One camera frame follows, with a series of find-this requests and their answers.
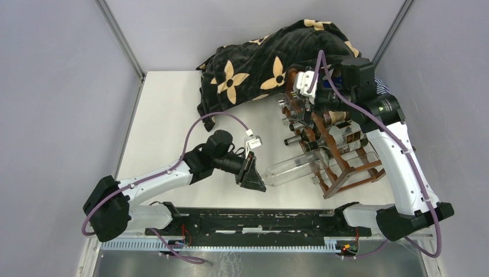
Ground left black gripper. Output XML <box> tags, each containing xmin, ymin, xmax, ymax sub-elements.
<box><xmin>213</xmin><ymin>150</ymin><xmax>266</xmax><ymax>192</ymax></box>

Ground dark wine bottle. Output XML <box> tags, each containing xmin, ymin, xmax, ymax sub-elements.
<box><xmin>337</xmin><ymin>138</ymin><xmax>368</xmax><ymax>155</ymax></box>
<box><xmin>284</xmin><ymin>132</ymin><xmax>317</xmax><ymax>146</ymax></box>

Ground tall clear glass bottle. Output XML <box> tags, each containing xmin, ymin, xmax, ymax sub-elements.
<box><xmin>262</xmin><ymin>149</ymin><xmax>330</xmax><ymax>186</ymax></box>

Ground dark wine bottle front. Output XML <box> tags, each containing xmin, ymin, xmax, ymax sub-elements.
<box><xmin>337</xmin><ymin>138</ymin><xmax>368</xmax><ymax>155</ymax></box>

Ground green wine bottle back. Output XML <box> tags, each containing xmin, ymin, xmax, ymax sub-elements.
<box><xmin>283</xmin><ymin>111</ymin><xmax>349</xmax><ymax>131</ymax></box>

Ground clear bottle black cap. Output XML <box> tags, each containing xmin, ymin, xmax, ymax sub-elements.
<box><xmin>304</xmin><ymin>122</ymin><xmax>365</xmax><ymax>151</ymax></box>

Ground blue liquid square bottle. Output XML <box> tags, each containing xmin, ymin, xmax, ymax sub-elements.
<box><xmin>322</xmin><ymin>76</ymin><xmax>337</xmax><ymax>89</ymax></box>

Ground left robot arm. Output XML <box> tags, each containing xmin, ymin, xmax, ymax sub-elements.
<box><xmin>82</xmin><ymin>130</ymin><xmax>266</xmax><ymax>242</ymax></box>

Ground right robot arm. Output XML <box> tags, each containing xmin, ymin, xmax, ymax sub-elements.
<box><xmin>293</xmin><ymin>58</ymin><xmax>454</xmax><ymax>241</ymax></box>

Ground wooden wine rack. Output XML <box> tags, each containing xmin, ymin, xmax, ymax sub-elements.
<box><xmin>284</xmin><ymin>69</ymin><xmax>386</xmax><ymax>199</ymax></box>

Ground blue striped cloth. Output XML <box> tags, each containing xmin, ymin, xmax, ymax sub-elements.
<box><xmin>374</xmin><ymin>76</ymin><xmax>391</xmax><ymax>95</ymax></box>

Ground black floral blanket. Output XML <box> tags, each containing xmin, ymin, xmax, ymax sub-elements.
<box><xmin>197</xmin><ymin>19</ymin><xmax>362</xmax><ymax>132</ymax></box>

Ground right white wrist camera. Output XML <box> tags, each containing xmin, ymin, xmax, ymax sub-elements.
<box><xmin>293</xmin><ymin>70</ymin><xmax>317</xmax><ymax>104</ymax></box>

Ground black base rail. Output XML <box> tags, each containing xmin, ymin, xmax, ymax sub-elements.
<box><xmin>158</xmin><ymin>207</ymin><xmax>381</xmax><ymax>248</ymax></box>

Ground white slotted cable duct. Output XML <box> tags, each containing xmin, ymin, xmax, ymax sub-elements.
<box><xmin>100</xmin><ymin>238</ymin><xmax>341</xmax><ymax>254</ymax></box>

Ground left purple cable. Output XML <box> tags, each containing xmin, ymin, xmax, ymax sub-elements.
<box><xmin>81</xmin><ymin>111</ymin><xmax>253</xmax><ymax>265</ymax></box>

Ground purple cable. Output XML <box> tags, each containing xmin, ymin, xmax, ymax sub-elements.
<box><xmin>309</xmin><ymin>50</ymin><xmax>443</xmax><ymax>259</ymax></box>
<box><xmin>81</xmin><ymin>111</ymin><xmax>253</xmax><ymax>265</ymax></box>

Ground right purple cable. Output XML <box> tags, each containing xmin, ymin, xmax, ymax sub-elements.
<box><xmin>309</xmin><ymin>50</ymin><xmax>443</xmax><ymax>259</ymax></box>

